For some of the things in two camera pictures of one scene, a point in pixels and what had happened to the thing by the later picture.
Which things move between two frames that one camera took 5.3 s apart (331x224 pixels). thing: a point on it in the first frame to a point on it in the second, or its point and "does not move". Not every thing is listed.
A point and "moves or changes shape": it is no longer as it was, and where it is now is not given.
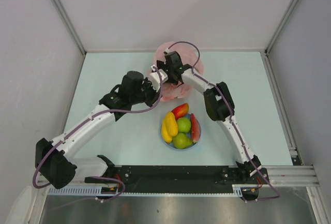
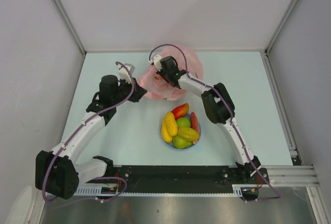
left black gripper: [155, 95] to [122, 83]
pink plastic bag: [189, 55] moves or changes shape
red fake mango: [180, 110] does not move
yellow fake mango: [167, 137] does not move
